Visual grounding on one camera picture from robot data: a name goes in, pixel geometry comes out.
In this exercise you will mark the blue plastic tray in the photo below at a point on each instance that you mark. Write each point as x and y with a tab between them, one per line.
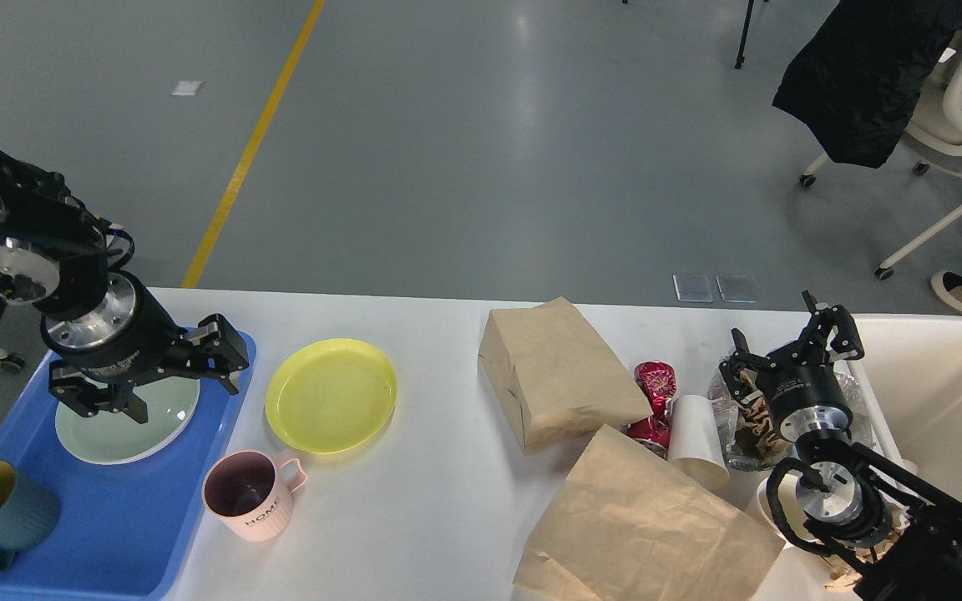
123	531

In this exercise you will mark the clear bag with brown paper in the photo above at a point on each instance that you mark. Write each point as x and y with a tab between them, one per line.
749	443

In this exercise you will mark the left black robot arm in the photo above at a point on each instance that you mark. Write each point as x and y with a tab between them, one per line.
55	254

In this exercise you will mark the white paper cup lying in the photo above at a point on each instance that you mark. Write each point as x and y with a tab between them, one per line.
695	446

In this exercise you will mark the right floor plate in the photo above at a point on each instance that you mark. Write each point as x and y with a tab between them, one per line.
737	288

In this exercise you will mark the pink HOME mug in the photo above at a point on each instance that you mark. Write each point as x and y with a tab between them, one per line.
252	492

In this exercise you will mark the black jacket on chair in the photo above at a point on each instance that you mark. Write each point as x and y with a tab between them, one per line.
856	83

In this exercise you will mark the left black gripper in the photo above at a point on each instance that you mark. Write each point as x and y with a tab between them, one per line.
128	340

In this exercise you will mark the crumpled brown paper ball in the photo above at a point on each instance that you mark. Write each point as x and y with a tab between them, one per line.
843	577

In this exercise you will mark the pale green plate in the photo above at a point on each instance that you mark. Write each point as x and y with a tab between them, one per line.
115	439

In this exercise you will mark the yellow plastic plate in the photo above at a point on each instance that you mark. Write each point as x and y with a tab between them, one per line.
331	396

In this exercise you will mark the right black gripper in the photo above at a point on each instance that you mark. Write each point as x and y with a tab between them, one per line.
802	395

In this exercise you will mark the white paper cup upright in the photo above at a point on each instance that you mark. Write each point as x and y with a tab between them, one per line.
765	509

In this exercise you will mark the black stand leg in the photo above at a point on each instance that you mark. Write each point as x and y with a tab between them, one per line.
740	58

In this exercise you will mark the floor plate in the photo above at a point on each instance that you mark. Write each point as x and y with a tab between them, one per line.
737	288
693	288

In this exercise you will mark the upper brown paper bag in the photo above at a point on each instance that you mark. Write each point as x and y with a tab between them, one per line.
555	376

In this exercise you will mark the red crumpled snack wrapper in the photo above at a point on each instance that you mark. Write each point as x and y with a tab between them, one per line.
658	382

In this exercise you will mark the white plastic bin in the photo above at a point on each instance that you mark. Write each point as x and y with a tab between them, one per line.
914	365

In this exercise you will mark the left floor plate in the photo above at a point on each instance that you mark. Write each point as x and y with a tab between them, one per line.
693	288

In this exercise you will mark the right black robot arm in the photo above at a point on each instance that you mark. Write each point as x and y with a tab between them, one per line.
834	497

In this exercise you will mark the lower brown paper bag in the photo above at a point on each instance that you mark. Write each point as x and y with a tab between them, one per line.
626	525

